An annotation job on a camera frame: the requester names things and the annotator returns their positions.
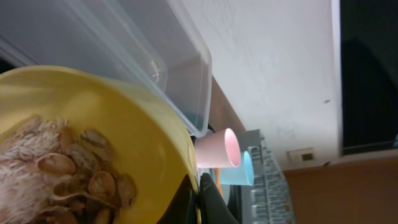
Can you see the pink cup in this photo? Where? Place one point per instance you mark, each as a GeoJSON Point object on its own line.
{"type": "Point", "coordinates": [218, 150]}

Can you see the food scraps and rice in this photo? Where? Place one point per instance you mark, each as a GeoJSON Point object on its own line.
{"type": "Point", "coordinates": [50, 176]}

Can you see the clear plastic bin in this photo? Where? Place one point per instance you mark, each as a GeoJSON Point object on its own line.
{"type": "Point", "coordinates": [153, 43]}

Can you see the wooden chopstick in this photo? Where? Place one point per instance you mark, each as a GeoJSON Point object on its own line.
{"type": "Point", "coordinates": [217, 180]}

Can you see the wall outlet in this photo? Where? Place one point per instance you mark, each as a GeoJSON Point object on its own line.
{"type": "Point", "coordinates": [301, 155]}

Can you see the grey dishwasher rack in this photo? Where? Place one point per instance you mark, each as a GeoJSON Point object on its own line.
{"type": "Point", "coordinates": [267, 201]}

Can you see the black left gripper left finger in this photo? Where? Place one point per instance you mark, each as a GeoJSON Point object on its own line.
{"type": "Point", "coordinates": [182, 208]}

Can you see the yellow bowl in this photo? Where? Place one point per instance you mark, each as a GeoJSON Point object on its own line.
{"type": "Point", "coordinates": [147, 140]}

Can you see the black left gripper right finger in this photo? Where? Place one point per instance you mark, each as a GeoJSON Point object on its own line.
{"type": "Point", "coordinates": [212, 206]}

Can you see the blue cup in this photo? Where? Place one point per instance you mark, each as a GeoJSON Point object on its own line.
{"type": "Point", "coordinates": [241, 175]}

